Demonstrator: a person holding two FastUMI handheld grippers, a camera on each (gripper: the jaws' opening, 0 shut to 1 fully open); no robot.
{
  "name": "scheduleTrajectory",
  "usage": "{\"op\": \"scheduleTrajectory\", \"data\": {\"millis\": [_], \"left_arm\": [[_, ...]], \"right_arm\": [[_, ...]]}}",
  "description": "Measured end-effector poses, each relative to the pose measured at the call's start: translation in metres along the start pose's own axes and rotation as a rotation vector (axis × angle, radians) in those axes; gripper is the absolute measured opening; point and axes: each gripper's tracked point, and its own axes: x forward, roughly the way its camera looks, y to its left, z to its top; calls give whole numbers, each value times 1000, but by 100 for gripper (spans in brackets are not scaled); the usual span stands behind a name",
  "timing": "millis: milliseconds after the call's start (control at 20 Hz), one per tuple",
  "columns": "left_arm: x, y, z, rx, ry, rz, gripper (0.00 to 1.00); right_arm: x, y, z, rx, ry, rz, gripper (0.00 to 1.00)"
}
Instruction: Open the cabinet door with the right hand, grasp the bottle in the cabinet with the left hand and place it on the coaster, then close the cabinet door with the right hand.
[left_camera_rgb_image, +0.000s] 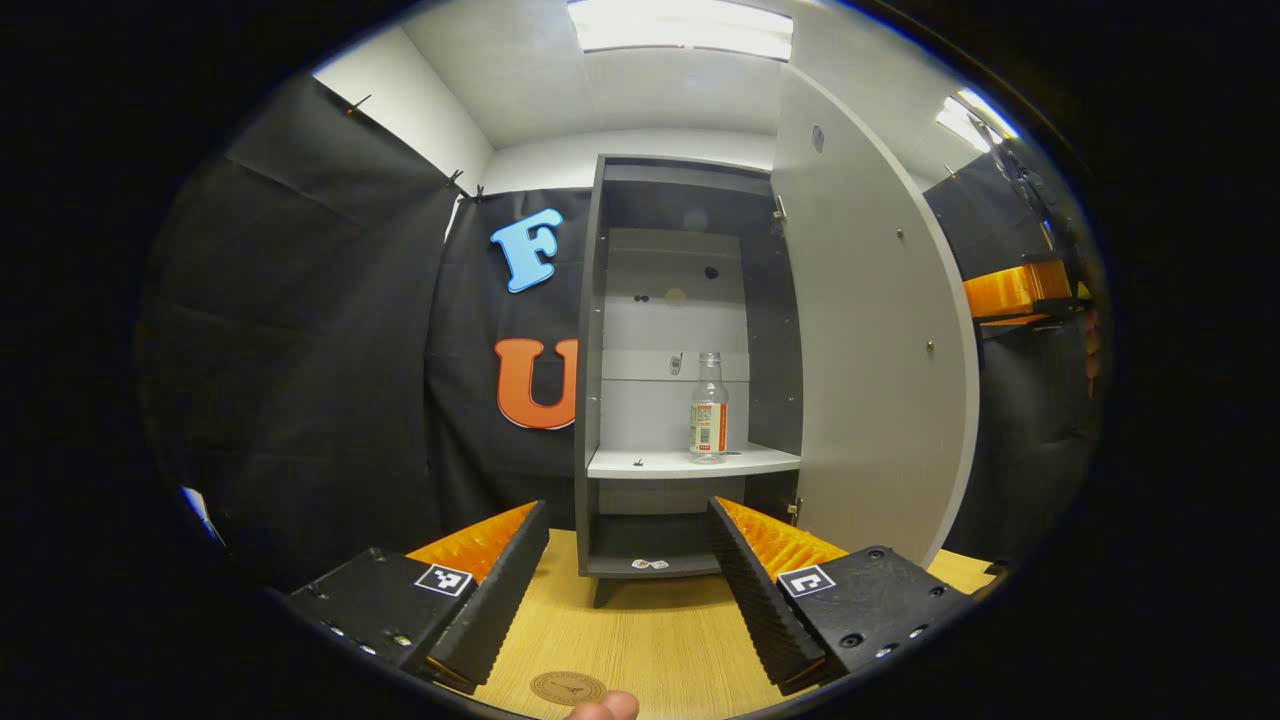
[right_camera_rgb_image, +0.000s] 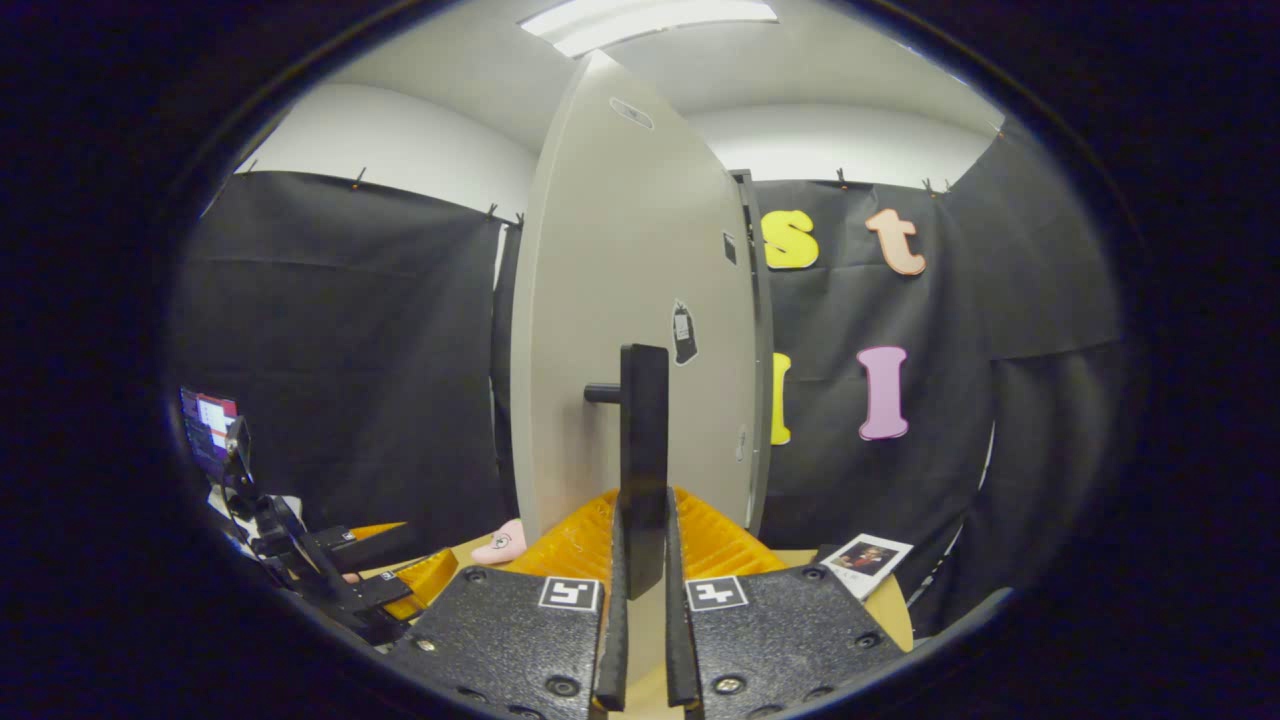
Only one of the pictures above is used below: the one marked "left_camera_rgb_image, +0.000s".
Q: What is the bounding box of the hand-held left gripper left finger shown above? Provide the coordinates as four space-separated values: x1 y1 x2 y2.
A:
285 498 551 696

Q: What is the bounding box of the dark grey cabinet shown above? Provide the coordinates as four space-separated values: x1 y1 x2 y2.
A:
573 153 806 609

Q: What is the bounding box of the black backdrop cloth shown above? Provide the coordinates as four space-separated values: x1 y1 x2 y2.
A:
135 72 1106 591

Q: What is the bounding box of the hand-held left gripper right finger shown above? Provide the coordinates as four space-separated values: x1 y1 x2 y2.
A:
706 496 976 698

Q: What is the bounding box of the white paper sheet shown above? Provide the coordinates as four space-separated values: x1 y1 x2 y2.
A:
180 485 227 547

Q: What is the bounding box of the white cabinet shelf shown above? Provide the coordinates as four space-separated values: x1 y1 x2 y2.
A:
586 443 803 481

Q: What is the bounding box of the beige cabinet door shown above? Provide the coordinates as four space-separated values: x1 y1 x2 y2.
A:
770 62 981 569

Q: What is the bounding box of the large ceiling light panel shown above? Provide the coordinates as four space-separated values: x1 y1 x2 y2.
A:
566 0 795 63

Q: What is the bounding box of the round brown coaster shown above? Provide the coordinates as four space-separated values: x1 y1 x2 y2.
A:
530 670 608 708

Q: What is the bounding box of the clear glass bottle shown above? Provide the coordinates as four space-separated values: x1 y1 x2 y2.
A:
688 351 730 465

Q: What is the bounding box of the small ceiling light panel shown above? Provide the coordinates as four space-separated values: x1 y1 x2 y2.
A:
935 88 1021 153

